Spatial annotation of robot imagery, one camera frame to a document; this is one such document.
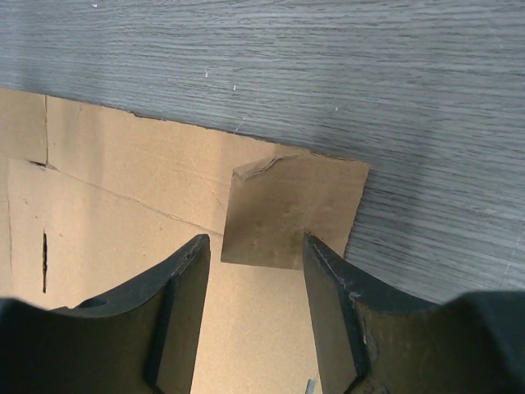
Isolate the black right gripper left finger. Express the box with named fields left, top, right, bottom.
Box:
left=1, top=234, right=211, bottom=393

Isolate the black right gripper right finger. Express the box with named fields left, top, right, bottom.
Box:
left=303, top=234, right=524, bottom=393

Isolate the brown cardboard box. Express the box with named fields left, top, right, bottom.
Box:
left=1, top=89, right=369, bottom=393

